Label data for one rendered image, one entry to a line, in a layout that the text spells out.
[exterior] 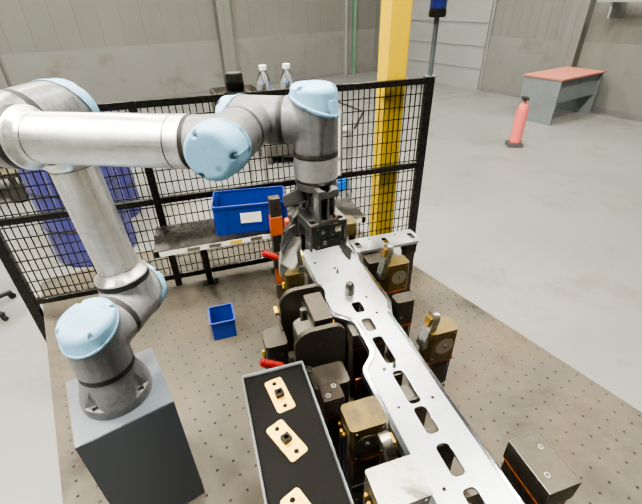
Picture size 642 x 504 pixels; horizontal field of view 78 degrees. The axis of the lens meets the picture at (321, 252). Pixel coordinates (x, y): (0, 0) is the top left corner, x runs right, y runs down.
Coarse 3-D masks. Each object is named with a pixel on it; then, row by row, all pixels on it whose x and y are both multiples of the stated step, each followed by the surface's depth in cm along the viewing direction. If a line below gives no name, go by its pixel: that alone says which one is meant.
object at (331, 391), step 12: (324, 384) 92; (336, 384) 92; (324, 396) 89; (336, 396) 89; (324, 408) 89; (336, 408) 90; (324, 420) 93; (336, 420) 94; (336, 432) 96; (336, 444) 99
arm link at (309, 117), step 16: (320, 80) 62; (288, 96) 61; (304, 96) 58; (320, 96) 58; (336, 96) 60; (288, 112) 60; (304, 112) 59; (320, 112) 59; (336, 112) 61; (288, 128) 61; (304, 128) 60; (320, 128) 60; (336, 128) 62; (304, 144) 62; (320, 144) 62; (336, 144) 64; (320, 160) 63
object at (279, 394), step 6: (276, 378) 86; (270, 384) 85; (276, 384) 84; (282, 384) 84; (270, 390) 83; (276, 390) 82; (282, 390) 82; (270, 396) 82; (276, 396) 81; (282, 396) 82; (288, 396) 82; (276, 402) 81; (282, 402) 81; (288, 402) 81; (276, 408) 80; (282, 408) 80; (288, 408) 79
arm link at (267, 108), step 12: (228, 96) 63; (240, 96) 63; (252, 96) 62; (264, 96) 62; (276, 96) 62; (216, 108) 62; (252, 108) 58; (264, 108) 61; (276, 108) 60; (264, 120) 59; (276, 120) 61; (264, 132) 59; (276, 132) 62
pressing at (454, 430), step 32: (320, 256) 156; (352, 256) 155; (352, 320) 124; (384, 320) 124; (416, 352) 113; (384, 384) 104; (416, 384) 103; (416, 416) 96; (448, 416) 95; (416, 448) 89; (480, 448) 89; (448, 480) 83; (480, 480) 83
